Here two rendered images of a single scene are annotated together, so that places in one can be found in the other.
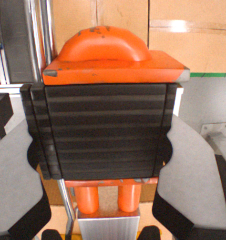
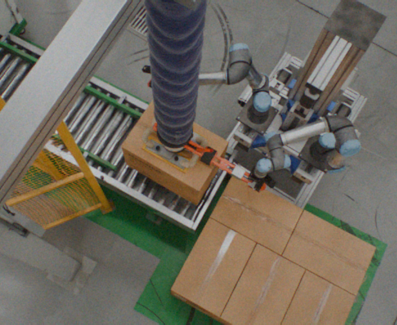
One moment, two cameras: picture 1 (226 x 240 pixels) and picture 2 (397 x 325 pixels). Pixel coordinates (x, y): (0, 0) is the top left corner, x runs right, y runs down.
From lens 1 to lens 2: 2.97 m
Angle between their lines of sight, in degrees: 31
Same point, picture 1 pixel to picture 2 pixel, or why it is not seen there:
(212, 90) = (129, 285)
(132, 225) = (239, 176)
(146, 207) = (205, 175)
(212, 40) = (209, 261)
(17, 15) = (273, 175)
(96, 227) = (242, 171)
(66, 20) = (256, 195)
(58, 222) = (214, 146)
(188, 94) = (140, 260)
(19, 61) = (247, 157)
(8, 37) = not seen: hidden behind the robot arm
